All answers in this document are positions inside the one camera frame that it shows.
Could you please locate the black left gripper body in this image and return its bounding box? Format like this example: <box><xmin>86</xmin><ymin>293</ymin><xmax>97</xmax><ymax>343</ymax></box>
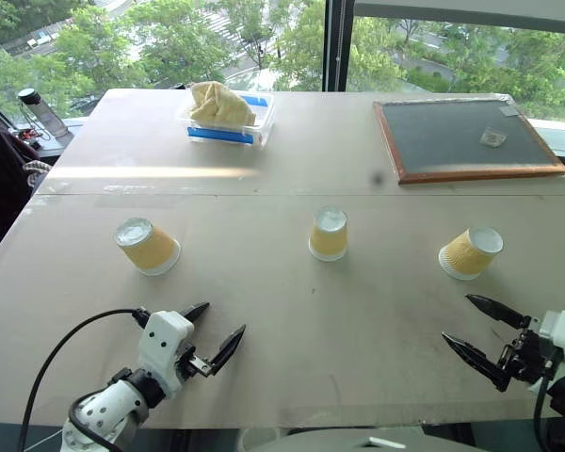
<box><xmin>175</xmin><ymin>345</ymin><xmax>214</xmax><ymax>383</ymax></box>

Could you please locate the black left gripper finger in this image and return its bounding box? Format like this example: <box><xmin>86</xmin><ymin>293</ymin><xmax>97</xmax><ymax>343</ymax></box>
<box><xmin>178</xmin><ymin>301</ymin><xmax>212</xmax><ymax>326</ymax></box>
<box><xmin>209</xmin><ymin>324</ymin><xmax>248</xmax><ymax>378</ymax></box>

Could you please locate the small clear plastic packet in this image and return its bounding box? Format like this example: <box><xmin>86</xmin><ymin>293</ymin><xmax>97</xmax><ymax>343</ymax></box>
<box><xmin>479</xmin><ymin>126</ymin><xmax>508</xmax><ymax>149</ymax></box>

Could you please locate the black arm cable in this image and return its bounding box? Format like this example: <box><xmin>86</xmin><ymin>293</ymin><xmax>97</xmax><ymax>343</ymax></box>
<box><xmin>18</xmin><ymin>307</ymin><xmax>151</xmax><ymax>452</ymax></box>
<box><xmin>532</xmin><ymin>360</ymin><xmax>556</xmax><ymax>452</ymax></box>

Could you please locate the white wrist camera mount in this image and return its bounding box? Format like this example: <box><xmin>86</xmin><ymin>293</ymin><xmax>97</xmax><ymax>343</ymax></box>
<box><xmin>526</xmin><ymin>309</ymin><xmax>565</xmax><ymax>393</ymax></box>
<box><xmin>136</xmin><ymin>310</ymin><xmax>196</xmax><ymax>399</ymax></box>

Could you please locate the dark window frame post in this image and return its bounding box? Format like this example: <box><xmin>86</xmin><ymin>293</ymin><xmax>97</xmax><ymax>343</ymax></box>
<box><xmin>323</xmin><ymin>0</ymin><xmax>356</xmax><ymax>93</ymax></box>

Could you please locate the yellow ribbed paper cup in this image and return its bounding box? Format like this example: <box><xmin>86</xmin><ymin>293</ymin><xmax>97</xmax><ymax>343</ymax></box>
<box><xmin>437</xmin><ymin>226</ymin><xmax>505</xmax><ymax>283</ymax></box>
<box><xmin>113</xmin><ymin>217</ymin><xmax>182</xmax><ymax>278</ymax></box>
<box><xmin>307</xmin><ymin>204</ymin><xmax>349</xmax><ymax>264</ymax></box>

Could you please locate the clear plastic box blue tape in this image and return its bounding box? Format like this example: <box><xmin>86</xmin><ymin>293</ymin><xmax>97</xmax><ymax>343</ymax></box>
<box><xmin>175</xmin><ymin>90</ymin><xmax>277</xmax><ymax>152</ymax></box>

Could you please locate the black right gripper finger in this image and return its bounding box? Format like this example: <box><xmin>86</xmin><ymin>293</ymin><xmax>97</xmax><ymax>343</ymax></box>
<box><xmin>464</xmin><ymin>293</ymin><xmax>533</xmax><ymax>331</ymax></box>
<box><xmin>441</xmin><ymin>331</ymin><xmax>513</xmax><ymax>394</ymax></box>

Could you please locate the wood-framed black chalkboard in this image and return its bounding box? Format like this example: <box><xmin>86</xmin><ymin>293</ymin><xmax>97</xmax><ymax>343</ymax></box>
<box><xmin>372</xmin><ymin>97</ymin><xmax>565</xmax><ymax>186</ymax></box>

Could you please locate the dark fabric chair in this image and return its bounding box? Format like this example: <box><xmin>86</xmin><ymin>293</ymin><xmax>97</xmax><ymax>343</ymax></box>
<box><xmin>0</xmin><ymin>90</ymin><xmax>54</xmax><ymax>272</ymax></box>

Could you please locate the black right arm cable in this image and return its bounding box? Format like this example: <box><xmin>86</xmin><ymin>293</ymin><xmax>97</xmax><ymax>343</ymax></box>
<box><xmin>532</xmin><ymin>360</ymin><xmax>556</xmax><ymax>452</ymax></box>

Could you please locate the pale yellow folded cloth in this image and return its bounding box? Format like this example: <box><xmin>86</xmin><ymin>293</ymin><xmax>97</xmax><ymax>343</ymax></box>
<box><xmin>188</xmin><ymin>80</ymin><xmax>258</xmax><ymax>129</ymax></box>

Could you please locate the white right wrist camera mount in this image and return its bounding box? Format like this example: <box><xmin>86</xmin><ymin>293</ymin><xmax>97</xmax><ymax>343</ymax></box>
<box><xmin>526</xmin><ymin>309</ymin><xmax>565</xmax><ymax>393</ymax></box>

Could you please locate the clear water bottle black cap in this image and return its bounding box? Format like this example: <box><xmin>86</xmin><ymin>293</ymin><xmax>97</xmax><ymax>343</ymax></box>
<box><xmin>17</xmin><ymin>88</ymin><xmax>74</xmax><ymax>140</ymax></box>

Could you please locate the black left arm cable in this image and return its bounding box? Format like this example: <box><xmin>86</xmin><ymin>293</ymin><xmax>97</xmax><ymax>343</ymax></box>
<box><xmin>18</xmin><ymin>307</ymin><xmax>151</xmax><ymax>452</ymax></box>

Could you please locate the white braided rope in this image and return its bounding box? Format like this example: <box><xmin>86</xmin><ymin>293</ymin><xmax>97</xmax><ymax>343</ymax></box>
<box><xmin>22</xmin><ymin>159</ymin><xmax>54</xmax><ymax>188</ymax></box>

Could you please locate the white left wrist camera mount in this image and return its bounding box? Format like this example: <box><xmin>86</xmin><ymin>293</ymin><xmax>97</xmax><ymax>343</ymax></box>
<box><xmin>136</xmin><ymin>310</ymin><xmax>196</xmax><ymax>399</ymax></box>

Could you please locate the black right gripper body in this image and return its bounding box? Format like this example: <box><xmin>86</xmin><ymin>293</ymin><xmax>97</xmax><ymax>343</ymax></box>
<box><xmin>496</xmin><ymin>329</ymin><xmax>556</xmax><ymax>385</ymax></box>

